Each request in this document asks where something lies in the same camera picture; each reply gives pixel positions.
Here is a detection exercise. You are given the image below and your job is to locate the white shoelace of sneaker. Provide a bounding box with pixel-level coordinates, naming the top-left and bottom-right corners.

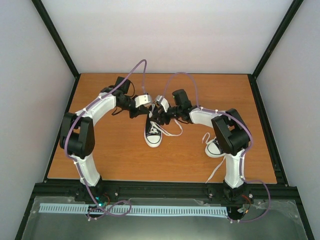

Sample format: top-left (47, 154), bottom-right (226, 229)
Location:
top-left (201, 132), bottom-right (227, 185)
top-left (148, 103), bottom-right (183, 141)

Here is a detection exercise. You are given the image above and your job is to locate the black sneaker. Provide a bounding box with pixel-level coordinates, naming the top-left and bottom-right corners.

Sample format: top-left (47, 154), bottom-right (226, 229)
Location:
top-left (204, 138), bottom-right (225, 158)
top-left (144, 103), bottom-right (163, 148)

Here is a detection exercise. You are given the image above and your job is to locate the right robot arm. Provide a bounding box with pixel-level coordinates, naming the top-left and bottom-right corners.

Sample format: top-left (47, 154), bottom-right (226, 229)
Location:
top-left (150, 89), bottom-right (252, 202)

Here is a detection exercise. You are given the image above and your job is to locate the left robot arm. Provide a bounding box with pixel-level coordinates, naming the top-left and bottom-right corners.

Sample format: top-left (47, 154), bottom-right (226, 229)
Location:
top-left (59, 77), bottom-right (152, 202)

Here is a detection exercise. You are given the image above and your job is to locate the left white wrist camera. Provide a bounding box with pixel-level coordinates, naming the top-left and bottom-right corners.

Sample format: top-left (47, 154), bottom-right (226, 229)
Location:
top-left (134, 94), bottom-right (153, 108)

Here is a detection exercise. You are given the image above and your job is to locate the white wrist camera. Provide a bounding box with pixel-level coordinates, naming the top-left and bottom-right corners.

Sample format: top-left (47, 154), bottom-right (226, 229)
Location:
top-left (134, 94), bottom-right (153, 108)
top-left (155, 95), bottom-right (170, 113)

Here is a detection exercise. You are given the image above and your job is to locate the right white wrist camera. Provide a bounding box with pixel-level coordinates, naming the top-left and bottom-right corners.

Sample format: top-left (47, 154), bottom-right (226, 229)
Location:
top-left (155, 95), bottom-right (170, 113)

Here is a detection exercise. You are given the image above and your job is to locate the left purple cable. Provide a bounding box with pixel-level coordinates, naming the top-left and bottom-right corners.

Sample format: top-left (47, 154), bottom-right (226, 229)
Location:
top-left (64, 59), bottom-right (148, 221)

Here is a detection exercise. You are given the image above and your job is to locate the white slotted cable duct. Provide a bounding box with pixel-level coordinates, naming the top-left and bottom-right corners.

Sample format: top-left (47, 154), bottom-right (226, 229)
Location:
top-left (38, 203), bottom-right (228, 218)

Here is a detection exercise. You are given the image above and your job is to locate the left black frame post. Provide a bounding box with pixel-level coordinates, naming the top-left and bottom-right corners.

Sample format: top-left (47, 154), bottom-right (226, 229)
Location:
top-left (31, 0), bottom-right (81, 79)

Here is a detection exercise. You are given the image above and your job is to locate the black frame post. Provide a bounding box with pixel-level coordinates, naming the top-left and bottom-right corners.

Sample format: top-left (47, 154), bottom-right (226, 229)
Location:
top-left (31, 0), bottom-right (81, 79)
top-left (251, 0), bottom-right (305, 79)

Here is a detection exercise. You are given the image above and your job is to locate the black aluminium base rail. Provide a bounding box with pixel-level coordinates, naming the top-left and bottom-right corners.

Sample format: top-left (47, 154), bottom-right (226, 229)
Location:
top-left (32, 181), bottom-right (300, 203)

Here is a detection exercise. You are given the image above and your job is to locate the right black frame post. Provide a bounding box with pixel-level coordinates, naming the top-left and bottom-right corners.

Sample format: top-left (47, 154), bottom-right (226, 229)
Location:
top-left (251, 0), bottom-right (305, 79)

